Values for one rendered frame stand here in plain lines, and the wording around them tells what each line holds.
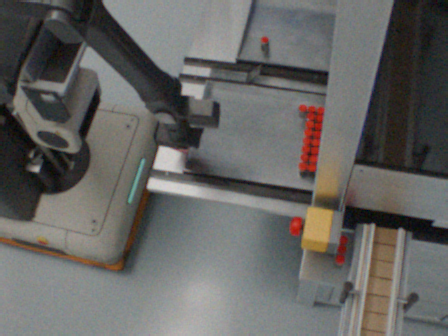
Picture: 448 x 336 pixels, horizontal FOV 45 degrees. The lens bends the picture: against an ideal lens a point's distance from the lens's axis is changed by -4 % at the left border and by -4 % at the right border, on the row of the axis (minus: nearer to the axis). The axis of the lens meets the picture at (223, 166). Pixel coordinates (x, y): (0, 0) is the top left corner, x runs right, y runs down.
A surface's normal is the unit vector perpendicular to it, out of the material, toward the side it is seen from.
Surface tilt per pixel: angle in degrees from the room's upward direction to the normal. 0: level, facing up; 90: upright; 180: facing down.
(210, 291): 0
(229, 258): 0
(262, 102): 0
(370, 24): 90
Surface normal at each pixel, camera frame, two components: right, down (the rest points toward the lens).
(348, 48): -0.22, 0.88
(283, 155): -0.09, -0.43
